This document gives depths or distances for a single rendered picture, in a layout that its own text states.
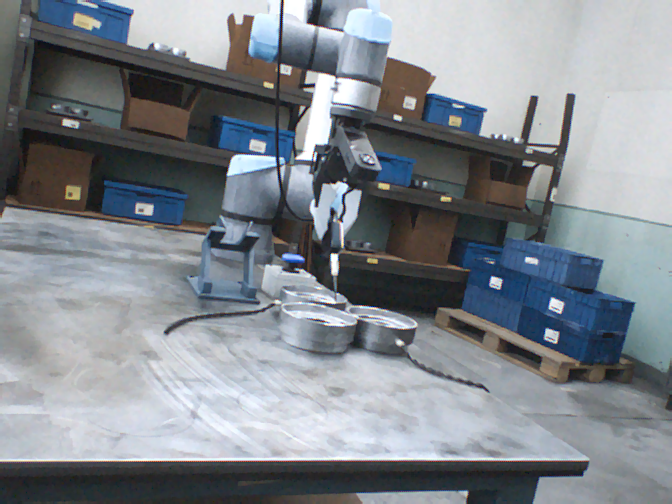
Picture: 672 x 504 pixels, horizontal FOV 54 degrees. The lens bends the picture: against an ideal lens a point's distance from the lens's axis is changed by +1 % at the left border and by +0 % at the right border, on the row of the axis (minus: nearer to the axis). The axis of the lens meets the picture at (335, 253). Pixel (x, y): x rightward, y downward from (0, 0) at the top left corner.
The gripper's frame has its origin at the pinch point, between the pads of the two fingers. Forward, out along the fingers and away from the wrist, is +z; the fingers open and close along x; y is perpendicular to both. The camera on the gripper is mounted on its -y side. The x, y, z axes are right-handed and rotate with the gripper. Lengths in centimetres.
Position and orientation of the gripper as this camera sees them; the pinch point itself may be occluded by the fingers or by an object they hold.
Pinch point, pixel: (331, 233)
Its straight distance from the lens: 107.1
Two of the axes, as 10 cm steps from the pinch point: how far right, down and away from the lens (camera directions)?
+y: -3.5, -1.9, 9.2
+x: -9.1, -1.4, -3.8
